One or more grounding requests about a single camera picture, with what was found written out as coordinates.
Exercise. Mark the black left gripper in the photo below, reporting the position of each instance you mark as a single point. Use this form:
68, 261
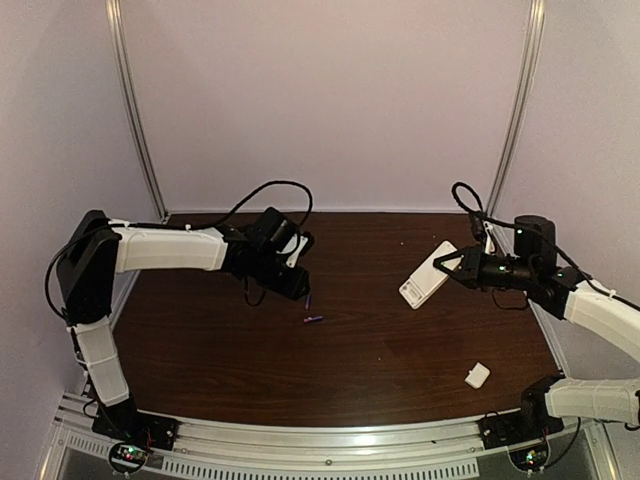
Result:
292, 285

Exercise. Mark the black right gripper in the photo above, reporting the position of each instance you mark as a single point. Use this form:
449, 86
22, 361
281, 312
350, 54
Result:
470, 267

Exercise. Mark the white remote control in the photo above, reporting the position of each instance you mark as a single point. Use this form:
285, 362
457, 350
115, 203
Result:
425, 280

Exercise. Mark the white battery cover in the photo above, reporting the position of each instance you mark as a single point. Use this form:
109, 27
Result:
477, 376

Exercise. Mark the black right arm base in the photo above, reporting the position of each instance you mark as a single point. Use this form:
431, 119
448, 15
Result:
510, 428

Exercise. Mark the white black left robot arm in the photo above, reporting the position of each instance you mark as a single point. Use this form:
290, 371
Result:
265, 251

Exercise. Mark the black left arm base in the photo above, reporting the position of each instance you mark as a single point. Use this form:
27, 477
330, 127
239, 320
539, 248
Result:
154, 432

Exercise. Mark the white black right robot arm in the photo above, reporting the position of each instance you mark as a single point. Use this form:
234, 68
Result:
568, 294

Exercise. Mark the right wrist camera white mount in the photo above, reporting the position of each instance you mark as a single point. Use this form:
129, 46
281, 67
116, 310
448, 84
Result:
482, 233

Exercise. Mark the front aluminium rail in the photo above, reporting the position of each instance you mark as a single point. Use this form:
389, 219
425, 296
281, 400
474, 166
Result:
451, 449

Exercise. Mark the right aluminium frame post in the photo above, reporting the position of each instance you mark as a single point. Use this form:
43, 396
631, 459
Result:
530, 57

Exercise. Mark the aluminium frame post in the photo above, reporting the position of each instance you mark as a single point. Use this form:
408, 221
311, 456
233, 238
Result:
530, 57
115, 21

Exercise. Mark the left aluminium frame post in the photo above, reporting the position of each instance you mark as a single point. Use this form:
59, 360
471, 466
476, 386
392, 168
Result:
115, 21

